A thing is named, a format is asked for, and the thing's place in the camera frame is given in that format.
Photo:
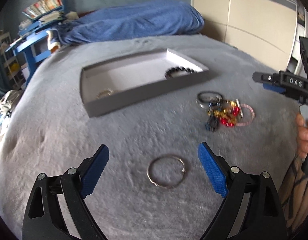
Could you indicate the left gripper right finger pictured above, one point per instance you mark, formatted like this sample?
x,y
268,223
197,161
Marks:
x,y
263,219

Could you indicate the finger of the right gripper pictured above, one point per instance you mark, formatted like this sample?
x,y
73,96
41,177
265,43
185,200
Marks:
x,y
277,89
267,78

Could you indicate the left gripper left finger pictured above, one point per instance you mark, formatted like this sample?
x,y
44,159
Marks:
x,y
43,217

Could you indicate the pearl hair pin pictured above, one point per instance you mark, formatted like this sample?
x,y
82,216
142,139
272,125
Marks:
x,y
239,107

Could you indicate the silver metal bangle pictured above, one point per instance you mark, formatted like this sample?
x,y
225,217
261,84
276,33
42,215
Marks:
x,y
166,171

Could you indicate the right hand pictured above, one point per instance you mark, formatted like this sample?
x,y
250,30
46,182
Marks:
x,y
302,137

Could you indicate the beige wardrobe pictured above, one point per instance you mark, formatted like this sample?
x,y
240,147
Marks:
x,y
268,30

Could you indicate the grey bed cover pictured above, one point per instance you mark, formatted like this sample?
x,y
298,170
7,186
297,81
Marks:
x,y
50,132

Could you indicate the white bag on floor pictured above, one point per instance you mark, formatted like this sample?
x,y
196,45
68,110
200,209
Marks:
x,y
9,101

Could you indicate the blue blanket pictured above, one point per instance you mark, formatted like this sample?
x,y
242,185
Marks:
x,y
152,18

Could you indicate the grey cardboard tray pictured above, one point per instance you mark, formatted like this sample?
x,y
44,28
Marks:
x,y
137,77

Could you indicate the white shelf rack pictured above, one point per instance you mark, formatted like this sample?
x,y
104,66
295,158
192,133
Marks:
x,y
10,62

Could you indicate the blue desk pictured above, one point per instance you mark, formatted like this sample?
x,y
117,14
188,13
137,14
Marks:
x,y
34,33

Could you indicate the row of books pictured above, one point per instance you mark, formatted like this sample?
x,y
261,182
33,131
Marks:
x,y
43,7

